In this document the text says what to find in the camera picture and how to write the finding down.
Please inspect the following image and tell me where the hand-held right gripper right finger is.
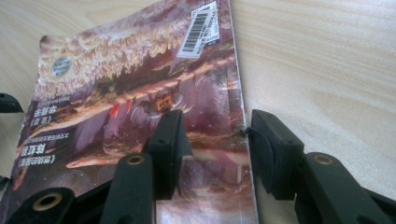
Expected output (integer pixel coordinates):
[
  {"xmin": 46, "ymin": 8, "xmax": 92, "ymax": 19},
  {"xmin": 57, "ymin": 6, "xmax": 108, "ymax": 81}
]
[{"xmin": 245, "ymin": 108, "xmax": 305, "ymax": 201}]

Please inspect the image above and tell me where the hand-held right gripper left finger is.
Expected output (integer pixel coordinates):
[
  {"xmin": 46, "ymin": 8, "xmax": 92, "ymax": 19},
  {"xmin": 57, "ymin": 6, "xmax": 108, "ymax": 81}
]
[{"xmin": 142, "ymin": 108, "xmax": 193, "ymax": 201}]

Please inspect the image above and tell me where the magazine with red cover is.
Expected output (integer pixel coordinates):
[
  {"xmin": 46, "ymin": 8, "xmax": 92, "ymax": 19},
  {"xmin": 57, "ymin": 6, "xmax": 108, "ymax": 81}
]
[{"xmin": 0, "ymin": 0, "xmax": 260, "ymax": 224}]

